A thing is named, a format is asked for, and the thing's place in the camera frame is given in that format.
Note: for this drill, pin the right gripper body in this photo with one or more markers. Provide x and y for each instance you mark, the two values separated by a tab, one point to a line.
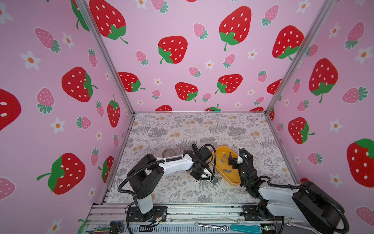
240	167

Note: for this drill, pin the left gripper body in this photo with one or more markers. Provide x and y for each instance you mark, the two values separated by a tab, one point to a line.
200	170

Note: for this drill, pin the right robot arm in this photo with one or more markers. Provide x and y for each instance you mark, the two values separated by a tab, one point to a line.
305	202

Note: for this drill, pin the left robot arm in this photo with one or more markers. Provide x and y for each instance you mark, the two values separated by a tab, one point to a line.
144	177

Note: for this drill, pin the yellow plastic tray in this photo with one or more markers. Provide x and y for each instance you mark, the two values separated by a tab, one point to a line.
232	178

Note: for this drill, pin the clear tape roll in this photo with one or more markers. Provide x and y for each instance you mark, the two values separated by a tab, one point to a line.
168	153

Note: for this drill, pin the silver wrench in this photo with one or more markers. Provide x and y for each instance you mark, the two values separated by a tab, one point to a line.
291	224
224	228

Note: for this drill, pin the teal handled tool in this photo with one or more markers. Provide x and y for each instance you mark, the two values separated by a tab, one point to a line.
252	229

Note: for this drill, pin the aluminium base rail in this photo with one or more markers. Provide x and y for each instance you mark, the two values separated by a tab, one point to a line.
179	219

